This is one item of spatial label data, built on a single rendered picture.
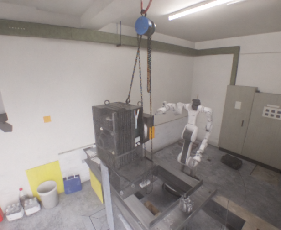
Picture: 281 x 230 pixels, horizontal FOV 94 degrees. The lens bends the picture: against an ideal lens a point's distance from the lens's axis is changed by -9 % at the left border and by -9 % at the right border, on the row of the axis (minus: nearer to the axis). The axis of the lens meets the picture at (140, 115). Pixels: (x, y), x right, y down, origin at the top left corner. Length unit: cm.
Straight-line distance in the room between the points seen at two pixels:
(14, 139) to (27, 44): 131
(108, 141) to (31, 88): 138
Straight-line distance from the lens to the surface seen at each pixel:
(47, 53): 254
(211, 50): 435
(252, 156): 417
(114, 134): 160
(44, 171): 285
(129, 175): 175
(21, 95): 246
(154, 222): 163
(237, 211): 199
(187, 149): 246
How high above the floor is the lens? 201
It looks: 16 degrees down
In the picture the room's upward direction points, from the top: straight up
